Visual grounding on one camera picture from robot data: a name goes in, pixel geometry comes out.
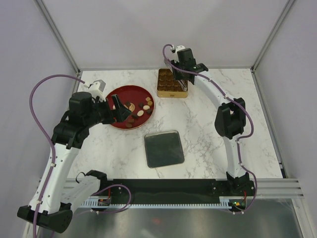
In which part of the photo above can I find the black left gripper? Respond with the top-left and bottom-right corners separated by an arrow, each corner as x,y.
84,94 -> 131,128

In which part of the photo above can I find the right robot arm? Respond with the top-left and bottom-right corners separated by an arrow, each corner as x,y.
164,46 -> 250,196

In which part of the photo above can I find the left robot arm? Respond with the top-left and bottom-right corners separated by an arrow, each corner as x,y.
17,75 -> 131,238

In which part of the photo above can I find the gold chocolate tin box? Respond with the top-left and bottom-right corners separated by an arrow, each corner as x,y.
157,68 -> 188,99

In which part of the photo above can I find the white oval chocolate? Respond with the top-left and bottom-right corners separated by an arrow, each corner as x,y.
137,110 -> 144,117

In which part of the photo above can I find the red round tray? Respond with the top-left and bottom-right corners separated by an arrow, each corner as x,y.
106,85 -> 155,130

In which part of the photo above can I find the silver tin lid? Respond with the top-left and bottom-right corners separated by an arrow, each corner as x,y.
144,130 -> 185,169

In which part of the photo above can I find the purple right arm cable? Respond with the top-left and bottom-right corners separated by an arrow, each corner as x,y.
162,44 -> 258,214

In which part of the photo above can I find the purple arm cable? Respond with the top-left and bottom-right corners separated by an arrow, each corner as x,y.
162,44 -> 258,214
29,74 -> 85,238

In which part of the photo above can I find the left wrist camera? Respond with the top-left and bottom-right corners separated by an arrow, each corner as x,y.
84,80 -> 106,97

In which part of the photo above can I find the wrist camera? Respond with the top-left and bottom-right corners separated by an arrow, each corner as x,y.
171,45 -> 185,62
84,80 -> 106,97

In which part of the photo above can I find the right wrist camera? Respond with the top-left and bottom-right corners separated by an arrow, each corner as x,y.
171,45 -> 185,62

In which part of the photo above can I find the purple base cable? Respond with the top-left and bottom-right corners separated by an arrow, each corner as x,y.
90,183 -> 133,215

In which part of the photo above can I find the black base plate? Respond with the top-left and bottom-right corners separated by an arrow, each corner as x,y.
104,178 -> 255,205

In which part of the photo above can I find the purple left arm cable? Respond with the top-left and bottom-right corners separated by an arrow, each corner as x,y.
29,74 -> 85,238

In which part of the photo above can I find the white slotted cable duct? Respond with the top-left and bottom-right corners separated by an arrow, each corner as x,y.
80,196 -> 247,209

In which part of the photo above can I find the aluminium frame rail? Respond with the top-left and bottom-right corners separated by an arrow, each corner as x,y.
37,177 -> 305,199

